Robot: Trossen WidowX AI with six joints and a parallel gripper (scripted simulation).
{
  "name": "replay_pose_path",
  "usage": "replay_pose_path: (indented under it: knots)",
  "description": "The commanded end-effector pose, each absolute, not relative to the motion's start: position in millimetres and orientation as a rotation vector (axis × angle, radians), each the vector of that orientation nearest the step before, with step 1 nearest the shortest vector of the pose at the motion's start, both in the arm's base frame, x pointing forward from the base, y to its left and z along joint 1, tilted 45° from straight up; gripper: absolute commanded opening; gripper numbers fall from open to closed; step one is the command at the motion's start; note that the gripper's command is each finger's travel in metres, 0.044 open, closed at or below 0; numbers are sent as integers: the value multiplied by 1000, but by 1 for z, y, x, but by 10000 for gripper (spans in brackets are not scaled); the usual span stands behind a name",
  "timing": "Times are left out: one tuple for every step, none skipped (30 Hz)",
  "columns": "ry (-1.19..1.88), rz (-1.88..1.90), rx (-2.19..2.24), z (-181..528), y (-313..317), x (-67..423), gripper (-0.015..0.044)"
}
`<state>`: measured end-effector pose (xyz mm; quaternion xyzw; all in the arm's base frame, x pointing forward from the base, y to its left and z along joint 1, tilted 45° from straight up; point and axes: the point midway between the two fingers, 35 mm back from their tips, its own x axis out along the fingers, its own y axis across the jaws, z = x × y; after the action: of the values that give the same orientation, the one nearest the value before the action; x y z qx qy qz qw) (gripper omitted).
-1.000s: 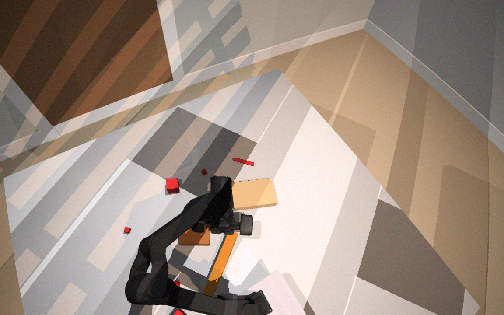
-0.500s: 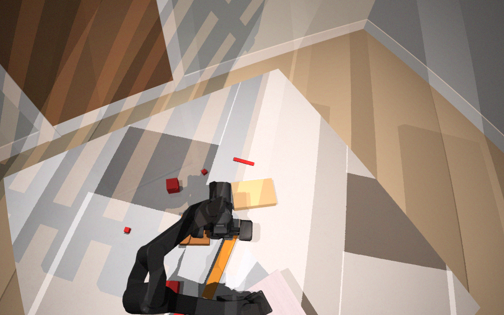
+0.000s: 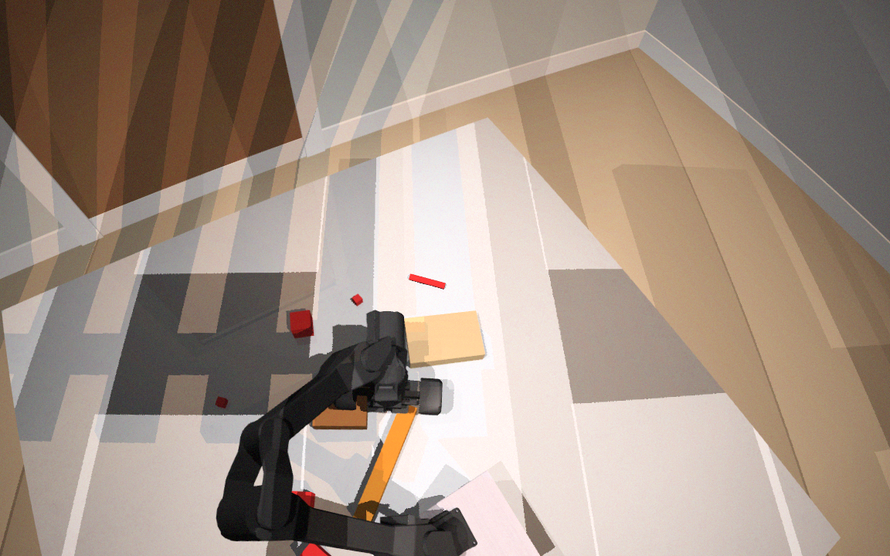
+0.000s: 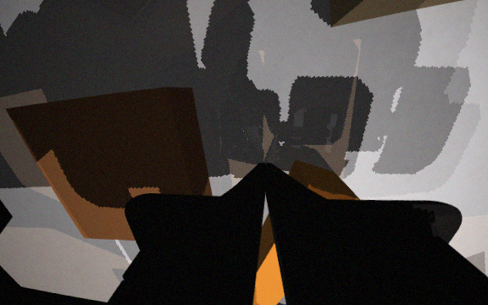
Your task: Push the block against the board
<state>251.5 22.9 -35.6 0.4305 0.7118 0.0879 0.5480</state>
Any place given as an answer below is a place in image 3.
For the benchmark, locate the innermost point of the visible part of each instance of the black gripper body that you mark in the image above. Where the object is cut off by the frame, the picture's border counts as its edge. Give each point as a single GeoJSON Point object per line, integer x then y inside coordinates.
{"type": "Point", "coordinates": [430, 396]}

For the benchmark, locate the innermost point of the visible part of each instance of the light orange flat block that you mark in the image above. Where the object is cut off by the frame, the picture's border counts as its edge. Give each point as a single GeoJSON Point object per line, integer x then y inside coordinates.
{"type": "Point", "coordinates": [443, 339]}

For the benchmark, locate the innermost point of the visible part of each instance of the orange flat bar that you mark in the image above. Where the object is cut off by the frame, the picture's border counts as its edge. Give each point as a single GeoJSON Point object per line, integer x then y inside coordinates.
{"type": "Point", "coordinates": [376, 486]}

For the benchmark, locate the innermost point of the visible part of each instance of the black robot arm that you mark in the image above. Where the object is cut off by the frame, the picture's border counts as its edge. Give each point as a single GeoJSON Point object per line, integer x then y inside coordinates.
{"type": "Point", "coordinates": [271, 512]}

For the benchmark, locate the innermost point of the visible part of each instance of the red bar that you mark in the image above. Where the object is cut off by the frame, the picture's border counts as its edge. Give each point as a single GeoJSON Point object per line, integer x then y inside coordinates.
{"type": "Point", "coordinates": [427, 281]}

